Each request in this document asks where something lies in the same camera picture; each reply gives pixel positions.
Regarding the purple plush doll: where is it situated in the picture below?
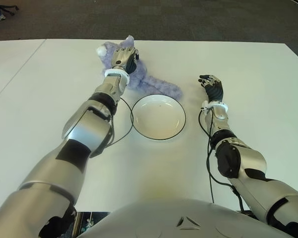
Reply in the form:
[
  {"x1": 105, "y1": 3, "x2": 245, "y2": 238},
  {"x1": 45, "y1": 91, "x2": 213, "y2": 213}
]
[{"x1": 95, "y1": 35, "x2": 183, "y2": 99}]

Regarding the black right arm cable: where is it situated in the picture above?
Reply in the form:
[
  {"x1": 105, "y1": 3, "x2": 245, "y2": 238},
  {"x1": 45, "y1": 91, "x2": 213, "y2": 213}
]
[{"x1": 198, "y1": 109, "x2": 251, "y2": 214}]

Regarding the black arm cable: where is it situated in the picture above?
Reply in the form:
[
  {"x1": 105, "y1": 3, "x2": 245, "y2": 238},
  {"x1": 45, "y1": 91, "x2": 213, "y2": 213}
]
[
  {"x1": 108, "y1": 96, "x2": 135, "y2": 147},
  {"x1": 198, "y1": 109, "x2": 251, "y2": 214}
]

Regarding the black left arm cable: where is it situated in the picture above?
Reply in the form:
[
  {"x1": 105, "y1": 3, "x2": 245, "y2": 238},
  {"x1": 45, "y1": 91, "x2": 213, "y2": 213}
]
[{"x1": 108, "y1": 96, "x2": 135, "y2": 147}]

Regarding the black office chair base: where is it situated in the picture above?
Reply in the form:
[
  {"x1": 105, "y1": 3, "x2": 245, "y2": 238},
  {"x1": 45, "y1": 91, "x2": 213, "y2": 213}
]
[{"x1": 0, "y1": 0, "x2": 19, "y2": 16}]

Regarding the white plate black rim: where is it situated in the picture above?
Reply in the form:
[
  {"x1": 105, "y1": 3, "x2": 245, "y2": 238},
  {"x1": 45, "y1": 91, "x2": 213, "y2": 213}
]
[{"x1": 131, "y1": 94, "x2": 186, "y2": 141}]

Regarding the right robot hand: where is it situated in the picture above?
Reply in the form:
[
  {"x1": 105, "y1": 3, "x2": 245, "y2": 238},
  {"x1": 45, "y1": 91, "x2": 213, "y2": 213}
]
[{"x1": 198, "y1": 74, "x2": 224, "y2": 103}]

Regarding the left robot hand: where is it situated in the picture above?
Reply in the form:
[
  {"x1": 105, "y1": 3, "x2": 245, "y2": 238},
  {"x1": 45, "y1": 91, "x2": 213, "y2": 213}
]
[{"x1": 111, "y1": 47, "x2": 140, "y2": 74}]

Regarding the silver robot torso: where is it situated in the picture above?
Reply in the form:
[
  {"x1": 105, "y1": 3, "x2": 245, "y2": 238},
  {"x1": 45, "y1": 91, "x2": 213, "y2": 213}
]
[{"x1": 76, "y1": 197, "x2": 293, "y2": 238}]

